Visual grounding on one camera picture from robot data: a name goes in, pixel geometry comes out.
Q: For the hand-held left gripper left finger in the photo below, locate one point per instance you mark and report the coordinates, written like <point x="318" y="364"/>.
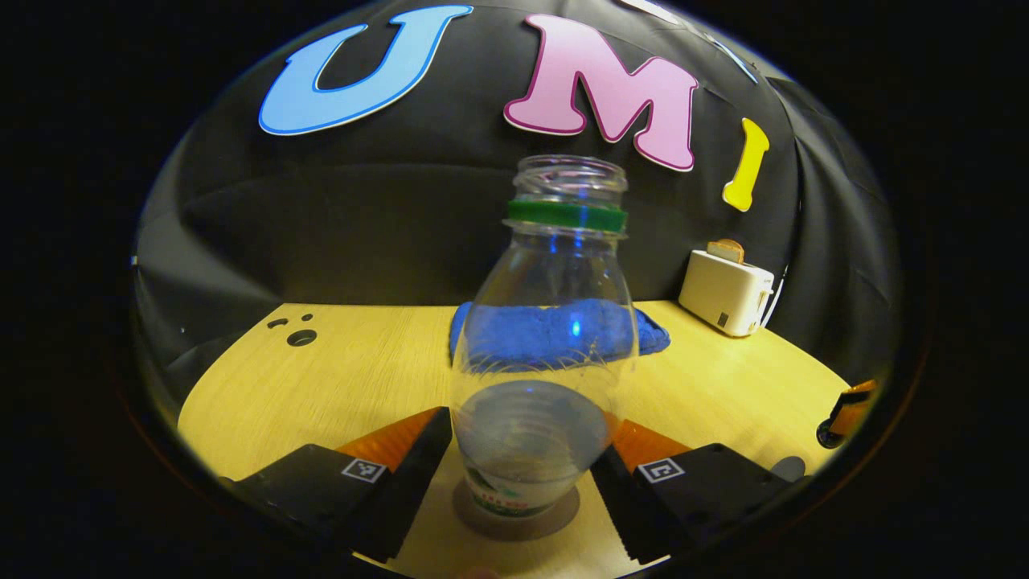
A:
<point x="422" y="466"/>

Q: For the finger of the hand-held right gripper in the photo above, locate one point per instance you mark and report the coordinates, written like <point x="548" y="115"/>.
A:
<point x="854" y="410"/>

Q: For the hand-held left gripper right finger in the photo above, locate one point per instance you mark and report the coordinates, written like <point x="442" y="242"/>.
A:
<point x="707" y="490"/>

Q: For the dark teacup lid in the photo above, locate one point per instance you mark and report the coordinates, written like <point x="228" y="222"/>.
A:
<point x="828" y="437"/>

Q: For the grey teacup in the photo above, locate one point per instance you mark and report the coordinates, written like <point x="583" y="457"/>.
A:
<point x="789" y="468"/>

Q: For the clear plastic water bottle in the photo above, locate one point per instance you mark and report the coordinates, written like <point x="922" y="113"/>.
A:
<point x="547" y="265"/>

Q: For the blue folded towel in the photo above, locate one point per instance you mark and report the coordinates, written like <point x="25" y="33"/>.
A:
<point x="653" y="334"/>

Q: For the white toaster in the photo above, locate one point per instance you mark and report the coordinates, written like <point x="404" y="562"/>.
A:
<point x="723" y="291"/>

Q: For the toast bread slice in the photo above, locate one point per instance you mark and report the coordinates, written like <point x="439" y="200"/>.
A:
<point x="726" y="250"/>

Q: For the black backdrop cloth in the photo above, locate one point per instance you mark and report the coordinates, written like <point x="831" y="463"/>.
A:
<point x="362" y="217"/>

